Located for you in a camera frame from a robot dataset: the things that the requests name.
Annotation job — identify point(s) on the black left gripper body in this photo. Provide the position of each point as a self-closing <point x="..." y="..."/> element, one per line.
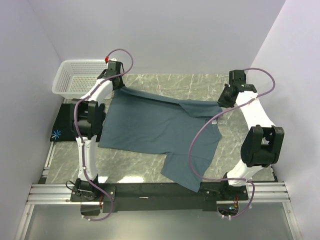
<point x="121" y="84"/>

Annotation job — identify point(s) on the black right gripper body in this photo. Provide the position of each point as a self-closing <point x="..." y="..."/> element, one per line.
<point x="224" y="100"/>

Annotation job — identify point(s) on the blue-grey t-shirt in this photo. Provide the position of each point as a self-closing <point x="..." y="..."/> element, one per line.
<point x="147" y="123"/>

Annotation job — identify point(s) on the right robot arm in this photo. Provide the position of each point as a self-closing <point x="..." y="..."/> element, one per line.
<point x="263" y="142"/>

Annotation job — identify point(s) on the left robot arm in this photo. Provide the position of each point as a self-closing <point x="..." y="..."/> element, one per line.
<point x="87" y="116"/>

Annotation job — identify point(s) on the white plastic basket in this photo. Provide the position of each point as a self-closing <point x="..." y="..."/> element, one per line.
<point x="76" y="77"/>

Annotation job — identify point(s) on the folded black t-shirt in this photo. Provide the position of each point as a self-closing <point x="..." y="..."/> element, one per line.
<point x="61" y="130"/>

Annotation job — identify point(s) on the black base beam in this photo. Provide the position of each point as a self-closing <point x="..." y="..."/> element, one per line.
<point x="155" y="197"/>

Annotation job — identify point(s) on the aluminium rail frame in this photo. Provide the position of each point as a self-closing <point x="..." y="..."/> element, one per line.
<point x="160" y="211"/>

